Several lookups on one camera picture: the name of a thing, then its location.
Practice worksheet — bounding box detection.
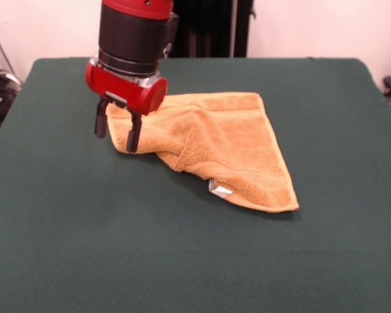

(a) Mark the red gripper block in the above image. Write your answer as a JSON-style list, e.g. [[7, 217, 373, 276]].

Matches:
[[85, 55, 169, 154]]

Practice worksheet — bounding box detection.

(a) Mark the tan terry towel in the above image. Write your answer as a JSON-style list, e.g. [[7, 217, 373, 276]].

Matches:
[[106, 91, 300, 215]]

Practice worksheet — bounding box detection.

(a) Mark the dark green table cloth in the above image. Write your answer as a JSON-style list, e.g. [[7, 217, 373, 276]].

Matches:
[[0, 57, 391, 313]]

